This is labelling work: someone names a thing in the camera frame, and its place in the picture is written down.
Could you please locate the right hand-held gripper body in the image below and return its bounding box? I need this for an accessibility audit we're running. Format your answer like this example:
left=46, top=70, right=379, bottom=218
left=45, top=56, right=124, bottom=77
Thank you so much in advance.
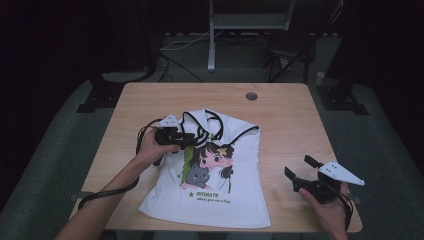
left=293, top=160, right=365, bottom=204

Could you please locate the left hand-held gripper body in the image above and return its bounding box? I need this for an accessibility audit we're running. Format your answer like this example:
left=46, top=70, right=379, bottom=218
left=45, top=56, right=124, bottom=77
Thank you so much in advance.
left=154, top=114, right=186, bottom=150

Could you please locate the white printed tank top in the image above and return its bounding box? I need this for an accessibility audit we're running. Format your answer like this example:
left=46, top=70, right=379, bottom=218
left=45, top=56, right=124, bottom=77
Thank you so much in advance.
left=138, top=108, right=272, bottom=229

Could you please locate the person's left hand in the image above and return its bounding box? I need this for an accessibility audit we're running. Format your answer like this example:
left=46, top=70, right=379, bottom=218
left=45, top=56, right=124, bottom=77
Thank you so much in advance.
left=136, top=129, right=181, bottom=169

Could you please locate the person's right hand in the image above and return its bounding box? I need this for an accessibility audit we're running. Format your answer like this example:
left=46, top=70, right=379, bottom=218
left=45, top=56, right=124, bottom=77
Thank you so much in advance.
left=298, top=181, right=350, bottom=234

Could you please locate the black stand base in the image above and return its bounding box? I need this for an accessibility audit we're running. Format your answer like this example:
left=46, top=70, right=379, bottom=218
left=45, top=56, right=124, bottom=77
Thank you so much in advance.
left=316, top=83, right=369, bottom=116
left=76, top=74, right=125, bottom=114

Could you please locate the round grey stand base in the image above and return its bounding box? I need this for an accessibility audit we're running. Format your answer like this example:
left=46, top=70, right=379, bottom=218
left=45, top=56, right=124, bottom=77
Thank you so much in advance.
left=101, top=68, right=149, bottom=84

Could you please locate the grey metal stand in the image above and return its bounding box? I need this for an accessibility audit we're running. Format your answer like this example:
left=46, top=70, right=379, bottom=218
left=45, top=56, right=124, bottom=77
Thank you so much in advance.
left=207, top=0, right=296, bottom=73

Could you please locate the black folding stand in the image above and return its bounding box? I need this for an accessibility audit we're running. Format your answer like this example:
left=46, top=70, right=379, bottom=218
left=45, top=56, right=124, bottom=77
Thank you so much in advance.
left=263, top=33, right=316, bottom=84

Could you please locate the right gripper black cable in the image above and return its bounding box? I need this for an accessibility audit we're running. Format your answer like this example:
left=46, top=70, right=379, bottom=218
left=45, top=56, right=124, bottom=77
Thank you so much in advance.
left=329, top=186, right=354, bottom=231

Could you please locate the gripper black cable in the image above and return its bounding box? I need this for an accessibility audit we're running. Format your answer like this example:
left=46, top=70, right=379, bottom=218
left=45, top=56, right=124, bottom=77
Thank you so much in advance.
left=77, top=118, right=168, bottom=212
left=329, top=186, right=354, bottom=231

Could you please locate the black floor cable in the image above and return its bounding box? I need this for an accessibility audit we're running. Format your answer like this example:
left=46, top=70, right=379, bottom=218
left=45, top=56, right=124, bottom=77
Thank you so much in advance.
left=156, top=53, right=204, bottom=83

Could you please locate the white floor cable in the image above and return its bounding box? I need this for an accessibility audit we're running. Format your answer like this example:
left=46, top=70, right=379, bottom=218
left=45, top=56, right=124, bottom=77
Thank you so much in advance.
left=159, top=30, right=221, bottom=52

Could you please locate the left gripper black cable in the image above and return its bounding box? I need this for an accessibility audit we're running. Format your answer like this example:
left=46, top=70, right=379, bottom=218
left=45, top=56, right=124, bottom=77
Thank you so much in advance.
left=77, top=118, right=168, bottom=212

